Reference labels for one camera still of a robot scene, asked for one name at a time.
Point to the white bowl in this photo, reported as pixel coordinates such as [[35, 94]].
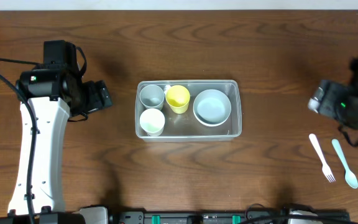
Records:
[[212, 120]]

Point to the pink plastic fork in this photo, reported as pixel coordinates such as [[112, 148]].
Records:
[[325, 167]]

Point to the clear plastic container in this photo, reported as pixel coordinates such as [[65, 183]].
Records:
[[185, 127]]

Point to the grey bowl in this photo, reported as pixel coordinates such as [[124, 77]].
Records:
[[212, 101]]

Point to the white plastic cup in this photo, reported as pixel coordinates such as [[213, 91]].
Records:
[[152, 121]]

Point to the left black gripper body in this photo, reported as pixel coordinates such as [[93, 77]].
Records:
[[92, 96]]

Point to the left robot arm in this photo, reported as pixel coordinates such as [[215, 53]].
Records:
[[50, 97]]

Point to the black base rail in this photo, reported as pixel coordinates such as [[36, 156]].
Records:
[[255, 213]]

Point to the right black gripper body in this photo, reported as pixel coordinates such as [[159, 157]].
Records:
[[339, 100]]

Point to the yellow plastic cup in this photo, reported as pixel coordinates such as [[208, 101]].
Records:
[[178, 98]]

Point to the light green plastic spoon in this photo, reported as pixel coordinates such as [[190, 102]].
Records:
[[349, 176]]

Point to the grey plastic cup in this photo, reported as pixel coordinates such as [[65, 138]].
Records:
[[152, 96]]

